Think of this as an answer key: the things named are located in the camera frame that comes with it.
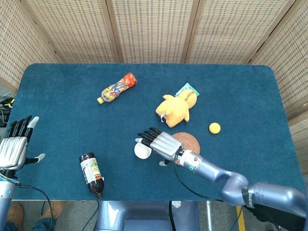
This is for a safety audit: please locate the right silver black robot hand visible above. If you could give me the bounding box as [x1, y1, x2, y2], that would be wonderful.
[135, 127, 183, 167]

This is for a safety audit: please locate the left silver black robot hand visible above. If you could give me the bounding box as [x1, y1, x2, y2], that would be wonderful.
[0, 115, 46, 172]

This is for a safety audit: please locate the white paper cup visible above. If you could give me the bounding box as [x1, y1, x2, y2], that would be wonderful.
[134, 142, 153, 160]

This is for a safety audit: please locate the round woven rattan coaster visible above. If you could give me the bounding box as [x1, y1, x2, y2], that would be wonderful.
[171, 131, 201, 166]

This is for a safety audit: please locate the black box device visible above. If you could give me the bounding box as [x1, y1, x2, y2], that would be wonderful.
[0, 108, 11, 128]

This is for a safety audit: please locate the yellow plush toy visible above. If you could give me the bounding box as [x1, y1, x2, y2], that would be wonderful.
[155, 88, 198, 128]

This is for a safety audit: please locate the blue carpet table cover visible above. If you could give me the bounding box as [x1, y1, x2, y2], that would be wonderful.
[4, 63, 306, 202]

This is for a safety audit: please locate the small yellow ball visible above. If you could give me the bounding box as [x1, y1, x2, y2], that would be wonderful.
[208, 122, 221, 134]

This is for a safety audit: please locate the green snack packet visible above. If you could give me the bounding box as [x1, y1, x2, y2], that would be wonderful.
[175, 82, 200, 97]

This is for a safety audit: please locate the tan leather shoe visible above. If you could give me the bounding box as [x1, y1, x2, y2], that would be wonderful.
[38, 201, 66, 221]
[6, 204, 25, 227]

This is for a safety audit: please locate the blue-grey robot torso base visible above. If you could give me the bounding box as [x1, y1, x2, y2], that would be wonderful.
[94, 201, 200, 231]

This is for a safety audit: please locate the orange label drink bottle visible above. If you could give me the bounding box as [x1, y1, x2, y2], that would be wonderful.
[97, 73, 138, 104]

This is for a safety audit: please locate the dark liquid labelled bottle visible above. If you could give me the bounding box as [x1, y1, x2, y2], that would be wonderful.
[79, 152, 105, 199]

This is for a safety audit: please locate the metal table leg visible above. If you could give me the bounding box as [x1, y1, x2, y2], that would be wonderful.
[206, 201, 213, 231]

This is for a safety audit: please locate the woven bamboo screen panel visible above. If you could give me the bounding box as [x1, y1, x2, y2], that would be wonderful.
[21, 0, 122, 64]
[250, 0, 308, 121]
[184, 0, 303, 64]
[0, 0, 62, 91]
[105, 0, 200, 64]

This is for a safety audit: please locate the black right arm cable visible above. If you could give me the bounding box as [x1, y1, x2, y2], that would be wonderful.
[173, 161, 225, 202]

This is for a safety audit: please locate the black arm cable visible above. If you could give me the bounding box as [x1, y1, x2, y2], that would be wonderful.
[173, 161, 225, 202]
[16, 183, 54, 231]

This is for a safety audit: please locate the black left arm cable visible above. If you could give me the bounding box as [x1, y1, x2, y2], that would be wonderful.
[16, 183, 54, 231]

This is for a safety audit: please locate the black cable on torso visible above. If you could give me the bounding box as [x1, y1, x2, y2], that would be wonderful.
[168, 201, 176, 231]

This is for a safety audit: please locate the thin blue floor cable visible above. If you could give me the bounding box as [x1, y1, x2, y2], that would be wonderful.
[81, 201, 100, 231]

